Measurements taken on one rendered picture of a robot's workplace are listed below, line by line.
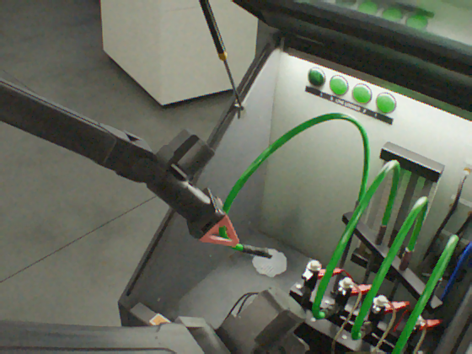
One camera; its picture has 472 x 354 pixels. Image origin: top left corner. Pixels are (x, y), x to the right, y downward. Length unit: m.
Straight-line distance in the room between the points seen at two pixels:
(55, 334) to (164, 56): 3.34
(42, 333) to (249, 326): 0.25
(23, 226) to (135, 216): 0.64
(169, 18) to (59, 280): 1.97
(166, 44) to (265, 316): 3.19
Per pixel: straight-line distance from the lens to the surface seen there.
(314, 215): 1.37
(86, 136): 0.78
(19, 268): 2.68
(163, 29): 3.59
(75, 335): 0.42
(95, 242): 2.72
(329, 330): 1.11
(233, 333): 0.57
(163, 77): 3.73
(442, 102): 1.05
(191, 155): 0.84
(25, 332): 0.39
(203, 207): 0.88
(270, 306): 0.56
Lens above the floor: 1.85
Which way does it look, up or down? 36 degrees down
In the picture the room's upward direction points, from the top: 5 degrees clockwise
